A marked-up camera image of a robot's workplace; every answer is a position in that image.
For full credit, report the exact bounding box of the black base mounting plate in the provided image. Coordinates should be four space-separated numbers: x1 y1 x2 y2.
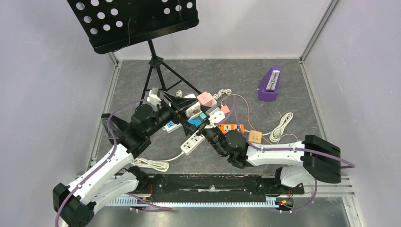
134 174 305 203

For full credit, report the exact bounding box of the white bundled cord right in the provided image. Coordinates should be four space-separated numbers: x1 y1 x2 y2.
262 112 295 143

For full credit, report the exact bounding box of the small pink charger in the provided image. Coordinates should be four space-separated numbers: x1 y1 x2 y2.
220 105 230 114

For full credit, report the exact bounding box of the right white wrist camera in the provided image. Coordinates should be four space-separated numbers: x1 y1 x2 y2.
208 110 226 128

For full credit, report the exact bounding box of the orange power strip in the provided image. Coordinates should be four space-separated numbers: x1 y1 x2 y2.
218 123 238 134

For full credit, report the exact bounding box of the clear plastic tray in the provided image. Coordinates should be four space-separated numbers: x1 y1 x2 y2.
101 113 122 145

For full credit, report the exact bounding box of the black perforated music stand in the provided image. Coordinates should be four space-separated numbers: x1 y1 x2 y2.
67 0 201 98

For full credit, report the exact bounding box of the thin pink charger cable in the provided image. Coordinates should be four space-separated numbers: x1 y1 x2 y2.
219 94 298 141

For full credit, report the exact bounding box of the blue plug adapter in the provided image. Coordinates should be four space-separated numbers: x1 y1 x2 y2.
188 118 203 127

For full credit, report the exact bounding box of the white cube socket adapter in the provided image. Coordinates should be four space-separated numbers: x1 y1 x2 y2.
184 94 201 118

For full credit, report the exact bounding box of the white twisted cord with plug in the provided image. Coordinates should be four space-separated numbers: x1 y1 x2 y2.
212 88 233 100

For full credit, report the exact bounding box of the aluminium rail frame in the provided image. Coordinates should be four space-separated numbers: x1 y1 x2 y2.
75 0 356 208

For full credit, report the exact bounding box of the white coiled power cord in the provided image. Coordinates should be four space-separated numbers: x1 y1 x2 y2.
130 151 185 173

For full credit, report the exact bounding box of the white multicolour power strip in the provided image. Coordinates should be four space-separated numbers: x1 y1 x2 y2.
163 105 220 133

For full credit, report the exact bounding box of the white power strip with USB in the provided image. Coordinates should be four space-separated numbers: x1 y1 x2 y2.
180 131 205 156

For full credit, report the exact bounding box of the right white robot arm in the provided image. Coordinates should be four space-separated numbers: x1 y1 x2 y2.
197 128 341 193

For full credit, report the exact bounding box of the beige cube socket adapter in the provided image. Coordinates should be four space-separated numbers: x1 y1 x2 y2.
247 130 262 144

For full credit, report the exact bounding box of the purple metronome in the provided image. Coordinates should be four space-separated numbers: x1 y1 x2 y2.
257 66 281 102

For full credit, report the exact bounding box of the teal charger cube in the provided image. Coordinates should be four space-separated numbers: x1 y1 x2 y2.
199 113 207 121

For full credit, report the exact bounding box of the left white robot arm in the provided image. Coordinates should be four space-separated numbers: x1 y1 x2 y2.
53 93 199 227

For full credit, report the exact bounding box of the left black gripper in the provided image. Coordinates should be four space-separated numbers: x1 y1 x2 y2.
146 92 198 137

